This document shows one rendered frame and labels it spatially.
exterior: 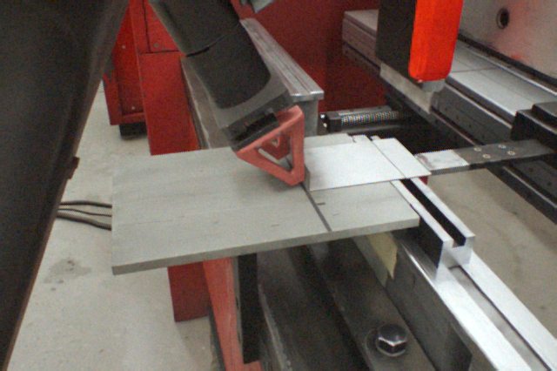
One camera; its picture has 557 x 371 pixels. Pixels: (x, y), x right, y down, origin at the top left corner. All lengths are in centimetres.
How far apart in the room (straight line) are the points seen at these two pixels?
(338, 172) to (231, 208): 12
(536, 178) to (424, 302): 32
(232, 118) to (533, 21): 24
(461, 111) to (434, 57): 54
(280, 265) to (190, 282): 109
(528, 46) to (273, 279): 38
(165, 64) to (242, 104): 90
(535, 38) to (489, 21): 4
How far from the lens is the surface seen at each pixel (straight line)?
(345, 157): 56
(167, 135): 141
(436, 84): 47
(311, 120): 85
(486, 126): 81
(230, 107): 45
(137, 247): 44
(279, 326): 54
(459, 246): 47
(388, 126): 104
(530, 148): 63
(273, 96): 43
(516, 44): 31
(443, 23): 32
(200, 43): 43
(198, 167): 54
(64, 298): 199
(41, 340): 186
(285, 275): 59
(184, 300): 173
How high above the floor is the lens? 126
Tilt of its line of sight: 31 degrees down
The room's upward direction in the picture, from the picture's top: straight up
